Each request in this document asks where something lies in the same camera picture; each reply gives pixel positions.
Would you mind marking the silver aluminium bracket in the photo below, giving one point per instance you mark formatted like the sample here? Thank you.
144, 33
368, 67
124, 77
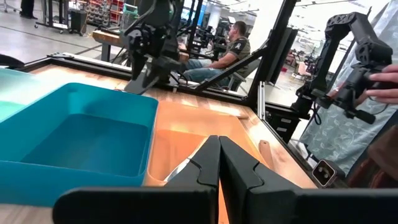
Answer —
261, 99

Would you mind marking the teal blue plastic bin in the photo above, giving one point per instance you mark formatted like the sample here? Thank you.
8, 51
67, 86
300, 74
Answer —
77, 140

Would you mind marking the wooden workbench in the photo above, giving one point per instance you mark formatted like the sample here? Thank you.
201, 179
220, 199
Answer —
104, 37

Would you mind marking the grey office chair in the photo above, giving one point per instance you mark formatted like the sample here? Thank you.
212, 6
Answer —
250, 69

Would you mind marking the translucent green plastic bin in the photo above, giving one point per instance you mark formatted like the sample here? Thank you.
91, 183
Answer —
12, 90

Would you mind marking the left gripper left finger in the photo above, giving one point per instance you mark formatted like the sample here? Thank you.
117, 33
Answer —
186, 202

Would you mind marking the person's hand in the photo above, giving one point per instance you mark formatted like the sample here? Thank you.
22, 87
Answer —
385, 95

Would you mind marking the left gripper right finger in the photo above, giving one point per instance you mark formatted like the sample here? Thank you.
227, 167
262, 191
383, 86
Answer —
264, 202

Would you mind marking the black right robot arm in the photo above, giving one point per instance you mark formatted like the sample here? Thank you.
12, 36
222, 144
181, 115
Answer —
158, 12

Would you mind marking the translucent orange plastic bin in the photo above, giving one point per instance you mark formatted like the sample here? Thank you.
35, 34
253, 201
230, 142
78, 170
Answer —
186, 121

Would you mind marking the silver table knife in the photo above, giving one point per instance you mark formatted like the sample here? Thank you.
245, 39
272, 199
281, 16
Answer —
180, 169

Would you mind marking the person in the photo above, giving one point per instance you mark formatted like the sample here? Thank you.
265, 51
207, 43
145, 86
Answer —
236, 49
335, 140
27, 7

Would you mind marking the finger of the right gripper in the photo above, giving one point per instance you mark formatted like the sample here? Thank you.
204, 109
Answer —
168, 70
140, 82

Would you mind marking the black waste bin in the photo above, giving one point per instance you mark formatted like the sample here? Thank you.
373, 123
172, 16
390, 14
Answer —
78, 21

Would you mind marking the shelving with red boxes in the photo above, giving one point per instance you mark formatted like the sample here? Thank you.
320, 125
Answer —
102, 12

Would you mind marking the solid brown wooden spoon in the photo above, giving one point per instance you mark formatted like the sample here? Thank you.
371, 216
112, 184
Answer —
265, 154

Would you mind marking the black box with square face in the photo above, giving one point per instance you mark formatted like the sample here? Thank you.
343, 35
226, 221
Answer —
325, 173

